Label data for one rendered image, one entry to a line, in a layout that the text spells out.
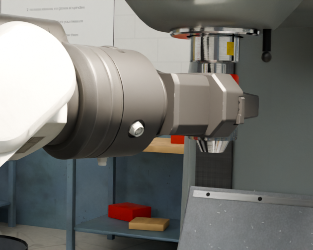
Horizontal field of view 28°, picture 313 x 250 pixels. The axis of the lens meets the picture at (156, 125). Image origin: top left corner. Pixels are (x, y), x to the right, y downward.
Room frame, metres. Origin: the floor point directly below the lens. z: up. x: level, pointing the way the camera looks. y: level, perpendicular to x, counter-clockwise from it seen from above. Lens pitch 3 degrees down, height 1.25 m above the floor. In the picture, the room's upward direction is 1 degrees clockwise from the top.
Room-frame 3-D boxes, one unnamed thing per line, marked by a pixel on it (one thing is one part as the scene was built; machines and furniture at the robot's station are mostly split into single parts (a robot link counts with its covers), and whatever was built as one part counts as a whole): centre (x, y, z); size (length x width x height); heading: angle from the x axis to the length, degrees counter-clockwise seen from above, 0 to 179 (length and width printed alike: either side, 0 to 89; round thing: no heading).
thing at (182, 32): (0.59, -0.05, 1.31); 0.09 x 0.09 x 0.01
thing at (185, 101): (0.53, 0.01, 1.24); 0.13 x 0.12 x 0.10; 44
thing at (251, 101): (0.57, -0.07, 1.24); 0.06 x 0.02 x 0.03; 134
